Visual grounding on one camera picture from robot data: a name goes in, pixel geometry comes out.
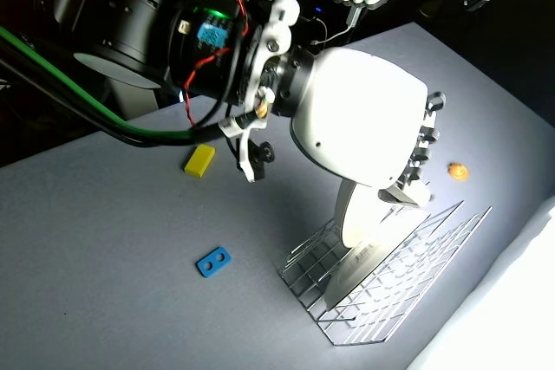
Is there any red black twisted wire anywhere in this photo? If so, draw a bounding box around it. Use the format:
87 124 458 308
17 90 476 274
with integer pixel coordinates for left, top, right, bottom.
175 0 251 128

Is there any white plate with black rim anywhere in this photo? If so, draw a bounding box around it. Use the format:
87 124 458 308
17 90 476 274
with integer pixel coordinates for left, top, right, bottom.
333 179 430 250

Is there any green and black cable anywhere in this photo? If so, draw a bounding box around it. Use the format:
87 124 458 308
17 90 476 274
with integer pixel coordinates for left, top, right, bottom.
0 25 226 148

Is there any silver wire dish rack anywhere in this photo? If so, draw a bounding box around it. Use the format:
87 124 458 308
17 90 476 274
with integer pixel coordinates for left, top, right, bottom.
277 199 493 347

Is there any orange swirl cookie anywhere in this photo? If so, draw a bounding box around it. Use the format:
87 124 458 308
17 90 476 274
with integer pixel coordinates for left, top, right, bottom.
448 162 470 182

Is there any white plate with label underneath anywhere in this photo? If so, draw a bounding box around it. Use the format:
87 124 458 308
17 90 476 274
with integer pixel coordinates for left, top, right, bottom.
323 213 430 315

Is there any blue block with two holes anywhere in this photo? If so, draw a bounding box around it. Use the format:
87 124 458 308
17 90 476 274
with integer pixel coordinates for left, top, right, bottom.
195 247 232 279

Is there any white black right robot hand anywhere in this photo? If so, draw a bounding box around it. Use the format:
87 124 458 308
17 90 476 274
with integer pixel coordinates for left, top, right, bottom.
290 47 447 211

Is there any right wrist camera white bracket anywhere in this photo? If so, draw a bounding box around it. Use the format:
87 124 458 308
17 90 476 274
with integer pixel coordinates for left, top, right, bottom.
218 117 278 184

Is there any yellow rectangular block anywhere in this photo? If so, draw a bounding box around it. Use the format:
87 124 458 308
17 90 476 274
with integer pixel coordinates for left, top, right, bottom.
184 143 217 179

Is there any black cable bundle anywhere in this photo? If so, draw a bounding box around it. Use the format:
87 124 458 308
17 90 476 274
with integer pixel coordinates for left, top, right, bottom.
0 40 244 149

